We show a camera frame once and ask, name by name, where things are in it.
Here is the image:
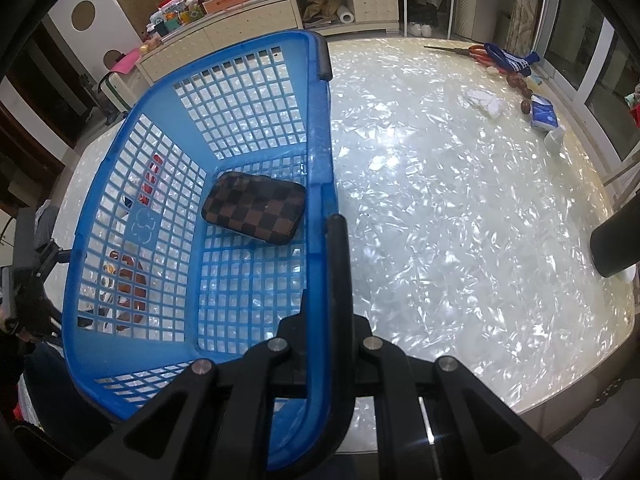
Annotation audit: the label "brown round item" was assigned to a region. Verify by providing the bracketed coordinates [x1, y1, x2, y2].
[102, 252, 151, 333]

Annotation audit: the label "red wrist strap with clip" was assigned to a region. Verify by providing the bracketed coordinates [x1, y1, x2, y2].
[139, 152, 163, 208]

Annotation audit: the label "blue tissue pack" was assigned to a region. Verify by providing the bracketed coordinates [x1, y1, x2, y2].
[529, 94, 560, 132]

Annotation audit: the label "red handled scissors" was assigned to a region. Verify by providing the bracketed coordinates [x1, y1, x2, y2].
[424, 44, 501, 68]

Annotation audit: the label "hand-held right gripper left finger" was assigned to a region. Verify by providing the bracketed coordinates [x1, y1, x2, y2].
[65, 305, 307, 480]

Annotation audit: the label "pile of small colourful items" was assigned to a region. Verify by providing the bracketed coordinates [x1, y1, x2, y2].
[144, 0, 206, 40]

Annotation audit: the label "blue patterned cloth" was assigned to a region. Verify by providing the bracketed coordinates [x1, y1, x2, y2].
[484, 42, 542, 77]

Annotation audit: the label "black cylindrical bottle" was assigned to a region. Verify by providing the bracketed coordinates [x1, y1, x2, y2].
[590, 207, 640, 279]

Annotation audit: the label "brown checkered pouch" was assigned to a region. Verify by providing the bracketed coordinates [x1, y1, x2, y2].
[201, 171, 307, 246]

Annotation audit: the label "blue plastic basket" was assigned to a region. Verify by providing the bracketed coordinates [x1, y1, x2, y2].
[62, 29, 353, 478]

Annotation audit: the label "crumpled white tissue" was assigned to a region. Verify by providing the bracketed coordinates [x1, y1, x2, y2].
[467, 89, 505, 118]

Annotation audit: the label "white cabinet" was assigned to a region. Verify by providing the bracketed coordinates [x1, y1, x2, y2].
[136, 0, 401, 87]

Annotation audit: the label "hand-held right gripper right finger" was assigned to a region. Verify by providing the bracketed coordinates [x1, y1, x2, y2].
[351, 312, 583, 480]

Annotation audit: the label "glass sliding door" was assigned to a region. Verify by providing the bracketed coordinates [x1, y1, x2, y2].
[537, 0, 640, 201]

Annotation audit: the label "pink paper sheet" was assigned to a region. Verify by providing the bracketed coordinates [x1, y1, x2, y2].
[110, 50, 142, 75]

